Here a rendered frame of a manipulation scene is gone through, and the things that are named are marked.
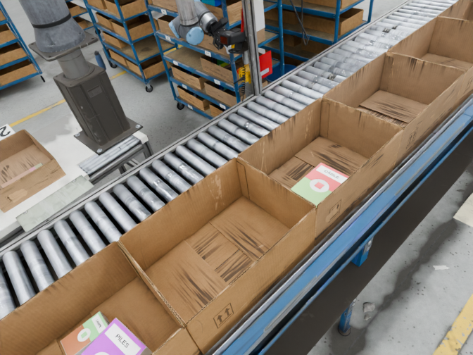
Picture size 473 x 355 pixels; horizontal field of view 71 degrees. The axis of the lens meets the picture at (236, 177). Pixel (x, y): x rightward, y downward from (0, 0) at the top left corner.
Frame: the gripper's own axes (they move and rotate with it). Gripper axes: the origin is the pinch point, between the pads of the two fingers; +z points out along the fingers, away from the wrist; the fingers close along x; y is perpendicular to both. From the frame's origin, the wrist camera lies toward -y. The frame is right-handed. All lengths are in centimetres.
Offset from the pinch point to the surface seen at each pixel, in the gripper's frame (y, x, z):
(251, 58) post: -6.4, 2.4, 11.7
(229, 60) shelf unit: 34.4, -18.8, -16.2
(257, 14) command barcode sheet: -19.5, -6.6, 0.7
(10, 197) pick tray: 20, 122, 2
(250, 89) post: 10.1, 2.9, 18.1
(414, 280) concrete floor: 24, -4, 147
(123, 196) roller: 7, 88, 32
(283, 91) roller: 6.8, -9.6, 29.9
